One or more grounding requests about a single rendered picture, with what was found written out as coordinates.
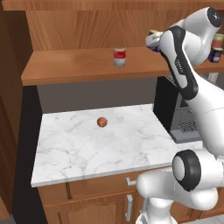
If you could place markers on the small orange round fruit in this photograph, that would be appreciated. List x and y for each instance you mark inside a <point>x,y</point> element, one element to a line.
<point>101,122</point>

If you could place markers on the blue and white can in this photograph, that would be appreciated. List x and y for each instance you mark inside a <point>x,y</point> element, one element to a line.
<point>153,40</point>
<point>215,55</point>

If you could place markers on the open wooden wall cabinet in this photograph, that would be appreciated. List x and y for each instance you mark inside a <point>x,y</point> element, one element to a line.
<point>81,32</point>

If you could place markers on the red and white can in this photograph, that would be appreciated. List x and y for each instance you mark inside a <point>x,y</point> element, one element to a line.
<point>218,41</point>
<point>119,57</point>

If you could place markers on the black coffee machine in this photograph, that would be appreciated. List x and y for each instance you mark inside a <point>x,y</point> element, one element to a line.
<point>166,108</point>

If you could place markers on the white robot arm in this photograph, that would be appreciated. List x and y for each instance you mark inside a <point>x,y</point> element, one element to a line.
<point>210,116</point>

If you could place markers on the tall wooden side cabinet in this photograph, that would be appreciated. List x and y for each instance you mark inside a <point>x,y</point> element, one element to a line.
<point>8,116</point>

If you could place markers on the wooden drawer front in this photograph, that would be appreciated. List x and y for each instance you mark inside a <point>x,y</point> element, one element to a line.
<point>99,185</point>

